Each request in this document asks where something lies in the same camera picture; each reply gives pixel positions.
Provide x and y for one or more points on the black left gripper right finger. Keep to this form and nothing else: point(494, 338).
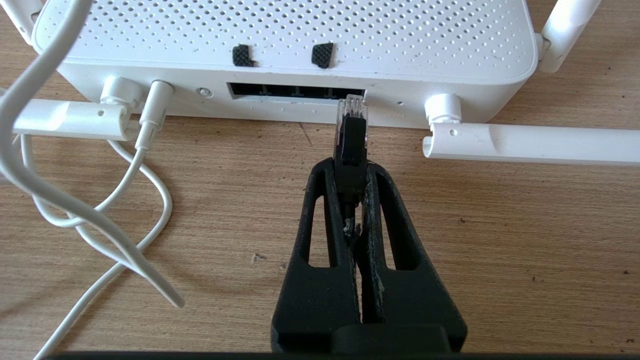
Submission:
point(415, 300)

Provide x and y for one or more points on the white router with antennas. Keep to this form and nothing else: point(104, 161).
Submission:
point(300, 50)

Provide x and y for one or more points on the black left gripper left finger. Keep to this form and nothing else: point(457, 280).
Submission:
point(310, 300)

